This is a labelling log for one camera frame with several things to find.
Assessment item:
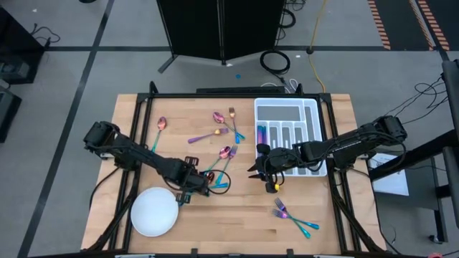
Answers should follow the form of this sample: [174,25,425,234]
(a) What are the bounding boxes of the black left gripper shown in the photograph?
[175,156,211,205]

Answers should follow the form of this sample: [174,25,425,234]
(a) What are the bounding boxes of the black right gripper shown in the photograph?
[247,143,304,194]

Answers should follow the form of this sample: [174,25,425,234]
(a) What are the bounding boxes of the white round plate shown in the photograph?
[130,186,180,238]

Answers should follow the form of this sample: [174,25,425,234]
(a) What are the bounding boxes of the white plastic cutlery tray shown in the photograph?
[253,97,328,178]

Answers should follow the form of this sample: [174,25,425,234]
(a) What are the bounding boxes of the white paper sheet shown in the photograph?
[368,152,410,197]

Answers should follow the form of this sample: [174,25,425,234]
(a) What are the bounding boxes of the black folding partition screen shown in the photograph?
[156,0,287,75]

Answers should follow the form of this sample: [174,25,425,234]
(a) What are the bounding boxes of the black metal stand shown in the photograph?
[368,59,459,244]

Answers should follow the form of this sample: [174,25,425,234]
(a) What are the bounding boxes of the black box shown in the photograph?
[0,84,22,144]

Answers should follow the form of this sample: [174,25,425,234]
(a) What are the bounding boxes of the black equipment case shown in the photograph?
[0,6,46,85]

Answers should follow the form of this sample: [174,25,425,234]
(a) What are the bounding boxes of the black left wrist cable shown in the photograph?
[200,169,232,196]

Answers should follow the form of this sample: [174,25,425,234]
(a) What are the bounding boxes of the black aluminium table frame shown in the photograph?
[81,81,387,258]

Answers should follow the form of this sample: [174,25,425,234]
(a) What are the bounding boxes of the white cable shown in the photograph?
[260,78,299,93]

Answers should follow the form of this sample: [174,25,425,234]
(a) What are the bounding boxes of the coiled black cable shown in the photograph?
[259,49,291,75]

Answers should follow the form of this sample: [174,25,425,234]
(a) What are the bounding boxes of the yellow cable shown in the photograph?
[307,0,328,93]

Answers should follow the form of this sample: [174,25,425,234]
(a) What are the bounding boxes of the black cable loop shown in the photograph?
[278,0,306,32]

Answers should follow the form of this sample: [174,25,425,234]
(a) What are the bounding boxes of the black floor cables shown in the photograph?
[358,73,451,135]

